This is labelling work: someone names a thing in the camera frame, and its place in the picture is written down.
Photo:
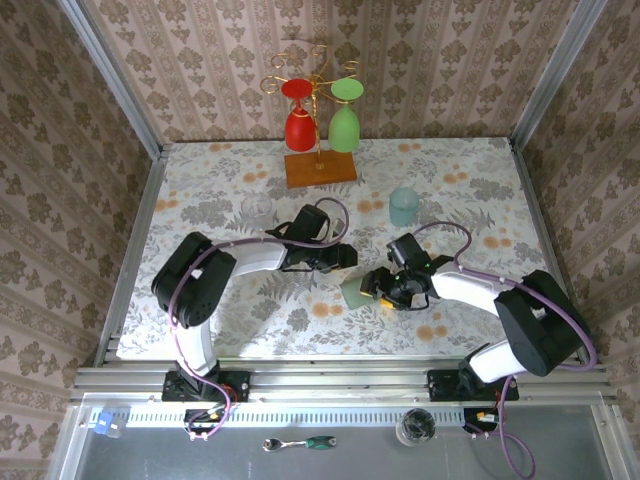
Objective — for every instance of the green card holder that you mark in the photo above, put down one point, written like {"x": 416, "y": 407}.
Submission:
{"x": 355, "y": 295}

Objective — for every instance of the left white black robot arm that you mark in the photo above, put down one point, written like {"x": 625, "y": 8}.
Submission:
{"x": 192, "y": 280}

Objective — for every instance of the clear glass tumbler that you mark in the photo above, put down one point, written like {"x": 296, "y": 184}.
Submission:
{"x": 256, "y": 210}

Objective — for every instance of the teal frosted tumbler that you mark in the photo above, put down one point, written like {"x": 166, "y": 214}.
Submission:
{"x": 404, "y": 207}

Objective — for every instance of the red wine glass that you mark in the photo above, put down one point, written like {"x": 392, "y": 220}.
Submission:
{"x": 300, "y": 132}

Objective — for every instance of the green wine glass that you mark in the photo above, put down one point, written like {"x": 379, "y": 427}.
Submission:
{"x": 344, "y": 132}

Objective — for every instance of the floral patterned tablecloth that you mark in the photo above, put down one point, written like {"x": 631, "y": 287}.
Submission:
{"x": 250, "y": 330}

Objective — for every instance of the clear glass jar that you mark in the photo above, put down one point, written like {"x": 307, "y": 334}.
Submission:
{"x": 416, "y": 426}

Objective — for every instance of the grey metal shelf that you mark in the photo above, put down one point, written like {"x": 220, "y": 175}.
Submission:
{"x": 150, "y": 460}

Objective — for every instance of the blue white connector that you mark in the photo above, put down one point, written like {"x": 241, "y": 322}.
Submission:
{"x": 103, "y": 424}

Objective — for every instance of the aluminium mounting rail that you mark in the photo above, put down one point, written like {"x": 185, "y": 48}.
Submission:
{"x": 340, "y": 382}

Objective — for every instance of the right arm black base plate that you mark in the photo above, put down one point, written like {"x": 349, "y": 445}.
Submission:
{"x": 442, "y": 385}

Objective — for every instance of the aluminium side rail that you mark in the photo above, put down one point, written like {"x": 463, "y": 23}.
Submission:
{"x": 551, "y": 250}
{"x": 134, "y": 250}

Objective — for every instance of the black connector bracket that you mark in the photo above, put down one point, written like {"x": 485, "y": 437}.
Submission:
{"x": 472, "y": 427}
{"x": 200, "y": 420}

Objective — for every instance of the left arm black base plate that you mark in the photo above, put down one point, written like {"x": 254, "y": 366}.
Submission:
{"x": 237, "y": 385}

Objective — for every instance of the aluminium frame post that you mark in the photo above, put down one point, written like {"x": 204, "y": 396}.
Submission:
{"x": 114, "y": 75}
{"x": 556, "y": 75}

